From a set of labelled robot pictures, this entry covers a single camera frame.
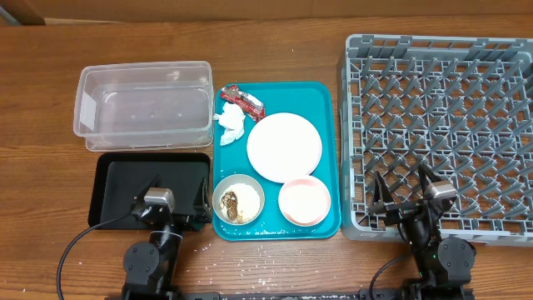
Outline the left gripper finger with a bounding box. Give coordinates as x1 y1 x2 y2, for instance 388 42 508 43
198 178 211 217
137 174 161 198

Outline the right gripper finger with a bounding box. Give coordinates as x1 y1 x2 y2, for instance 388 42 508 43
417 163 441 195
372 171 392 204

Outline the grey bowl with rice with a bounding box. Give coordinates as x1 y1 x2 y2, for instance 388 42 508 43
212 174 265 226

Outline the leftover rice and food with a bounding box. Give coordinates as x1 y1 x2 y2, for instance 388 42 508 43
219 183 261 224

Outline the pink bowl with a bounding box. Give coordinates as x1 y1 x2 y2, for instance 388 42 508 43
278 176 331 227

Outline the white tissue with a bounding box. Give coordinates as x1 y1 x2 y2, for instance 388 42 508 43
213 102 246 146

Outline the pink round plate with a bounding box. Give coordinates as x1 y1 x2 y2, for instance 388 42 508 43
247 112 322 183

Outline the red snack wrapper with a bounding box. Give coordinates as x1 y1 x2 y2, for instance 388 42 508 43
221 84 266 123

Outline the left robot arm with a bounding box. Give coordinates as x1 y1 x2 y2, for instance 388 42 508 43
121 175 212 299

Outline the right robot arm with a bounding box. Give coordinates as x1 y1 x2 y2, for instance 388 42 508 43
368 164 476 300

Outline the grey dishwasher rack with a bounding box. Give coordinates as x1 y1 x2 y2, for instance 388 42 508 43
338 34 532 247

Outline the black plastic tray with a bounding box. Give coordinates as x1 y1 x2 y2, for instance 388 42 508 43
87 152 210 230

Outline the clear plastic bin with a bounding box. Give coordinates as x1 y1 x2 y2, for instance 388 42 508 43
72 61 214 152

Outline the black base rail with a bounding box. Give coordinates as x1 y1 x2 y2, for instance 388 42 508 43
103 287 476 300

